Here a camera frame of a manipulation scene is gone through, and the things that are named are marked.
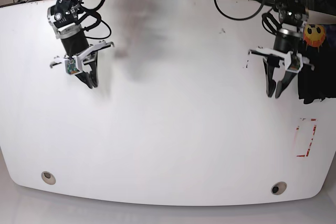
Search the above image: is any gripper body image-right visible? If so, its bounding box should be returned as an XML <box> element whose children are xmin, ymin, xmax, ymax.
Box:
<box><xmin>273</xmin><ymin>28</ymin><xmax>301</xmax><ymax>52</ymax></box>

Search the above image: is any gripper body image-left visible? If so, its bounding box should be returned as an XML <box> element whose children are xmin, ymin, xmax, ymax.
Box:
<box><xmin>61</xmin><ymin>32</ymin><xmax>89</xmax><ymax>57</ymax></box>

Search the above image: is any black t-shirt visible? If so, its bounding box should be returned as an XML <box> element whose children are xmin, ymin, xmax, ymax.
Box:
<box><xmin>298</xmin><ymin>24</ymin><xmax>335</xmax><ymax>104</ymax></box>

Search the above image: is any red tape rectangle marking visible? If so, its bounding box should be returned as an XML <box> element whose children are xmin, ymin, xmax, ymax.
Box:
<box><xmin>293</xmin><ymin>118</ymin><xmax>317</xmax><ymax>157</ymax></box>

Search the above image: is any black arm cable image-right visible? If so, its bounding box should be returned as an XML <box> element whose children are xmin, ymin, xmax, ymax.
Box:
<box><xmin>213</xmin><ymin>0</ymin><xmax>272</xmax><ymax>22</ymax></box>

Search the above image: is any right table cable grommet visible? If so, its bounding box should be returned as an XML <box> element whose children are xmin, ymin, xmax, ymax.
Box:
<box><xmin>271</xmin><ymin>182</ymin><xmax>287</xmax><ymax>195</ymax></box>

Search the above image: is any table cable grommet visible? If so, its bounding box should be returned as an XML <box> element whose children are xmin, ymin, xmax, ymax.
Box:
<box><xmin>41</xmin><ymin>172</ymin><xmax>56</xmax><ymax>185</ymax></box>
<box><xmin>271</xmin><ymin>182</ymin><xmax>287</xmax><ymax>195</ymax></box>

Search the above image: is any left table cable grommet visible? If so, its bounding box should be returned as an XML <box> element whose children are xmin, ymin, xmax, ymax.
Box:
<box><xmin>41</xmin><ymin>172</ymin><xmax>56</xmax><ymax>185</ymax></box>

